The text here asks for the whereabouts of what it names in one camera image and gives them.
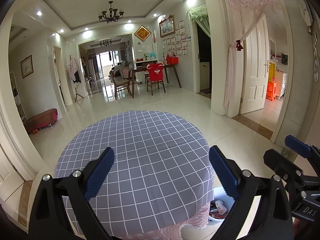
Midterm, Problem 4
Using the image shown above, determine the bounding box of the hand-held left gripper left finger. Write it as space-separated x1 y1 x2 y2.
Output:
27 147 115 240

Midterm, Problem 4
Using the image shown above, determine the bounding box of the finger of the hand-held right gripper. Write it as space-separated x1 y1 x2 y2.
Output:
263 149 303 182
285 135 320 159

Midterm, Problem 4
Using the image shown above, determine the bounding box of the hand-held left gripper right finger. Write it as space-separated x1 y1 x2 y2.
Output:
209 145 294 240

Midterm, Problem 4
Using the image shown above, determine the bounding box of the white plastic bin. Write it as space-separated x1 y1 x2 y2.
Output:
208 185 238 228

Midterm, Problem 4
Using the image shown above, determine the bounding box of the pink white wrapper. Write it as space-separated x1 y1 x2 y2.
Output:
215 200 227 214

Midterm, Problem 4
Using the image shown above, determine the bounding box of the grey checked tablecloth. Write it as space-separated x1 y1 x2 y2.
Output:
53 110 214 238

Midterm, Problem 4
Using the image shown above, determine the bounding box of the orange plastic stool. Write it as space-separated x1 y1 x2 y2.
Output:
266 81 277 101

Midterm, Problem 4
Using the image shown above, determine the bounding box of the white cabinet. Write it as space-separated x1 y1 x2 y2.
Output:
275 71 288 98

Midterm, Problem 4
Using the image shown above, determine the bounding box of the yellow plastic object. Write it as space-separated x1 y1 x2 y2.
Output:
268 62 276 83

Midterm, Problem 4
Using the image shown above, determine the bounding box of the brown bench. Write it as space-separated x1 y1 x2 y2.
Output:
24 108 59 134

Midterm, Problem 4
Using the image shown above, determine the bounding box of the wooden coat rack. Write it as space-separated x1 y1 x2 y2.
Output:
66 55 84 103

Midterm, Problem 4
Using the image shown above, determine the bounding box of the white panel door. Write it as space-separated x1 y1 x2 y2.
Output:
241 15 269 114

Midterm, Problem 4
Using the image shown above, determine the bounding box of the pink curtain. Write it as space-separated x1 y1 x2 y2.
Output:
223 0 278 116

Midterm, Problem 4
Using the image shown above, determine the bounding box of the bare wooden chair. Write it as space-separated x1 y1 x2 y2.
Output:
110 71 133 101

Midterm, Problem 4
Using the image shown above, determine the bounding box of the white appliance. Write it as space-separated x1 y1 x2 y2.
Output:
199 61 212 91

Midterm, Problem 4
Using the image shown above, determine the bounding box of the wooden chair with cover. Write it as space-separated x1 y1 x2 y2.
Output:
146 63 167 96

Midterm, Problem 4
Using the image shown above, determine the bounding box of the grey sofa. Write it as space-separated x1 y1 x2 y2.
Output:
110 61 127 78

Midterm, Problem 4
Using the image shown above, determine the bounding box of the pink white garment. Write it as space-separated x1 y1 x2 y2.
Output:
66 56 78 79

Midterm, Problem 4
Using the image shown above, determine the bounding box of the wooden dining table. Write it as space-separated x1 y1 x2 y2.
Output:
128 63 182 99

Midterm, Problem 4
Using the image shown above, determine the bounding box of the red chair cover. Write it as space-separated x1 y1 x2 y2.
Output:
146 63 165 83

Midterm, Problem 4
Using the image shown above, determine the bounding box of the red bag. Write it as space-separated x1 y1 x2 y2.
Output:
166 51 179 65

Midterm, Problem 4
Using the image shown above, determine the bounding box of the small framed picture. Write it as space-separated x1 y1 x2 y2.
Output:
20 55 34 79

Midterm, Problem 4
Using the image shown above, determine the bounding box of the green curtain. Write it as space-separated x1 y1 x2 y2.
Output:
187 5 211 34

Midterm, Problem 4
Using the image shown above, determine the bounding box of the large framed painting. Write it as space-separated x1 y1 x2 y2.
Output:
159 15 175 38

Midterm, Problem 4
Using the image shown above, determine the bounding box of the group of wall certificates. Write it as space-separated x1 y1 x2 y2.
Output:
162 21 189 57

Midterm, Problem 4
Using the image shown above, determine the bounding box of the red diamond wall decoration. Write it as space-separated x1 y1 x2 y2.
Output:
133 25 152 43

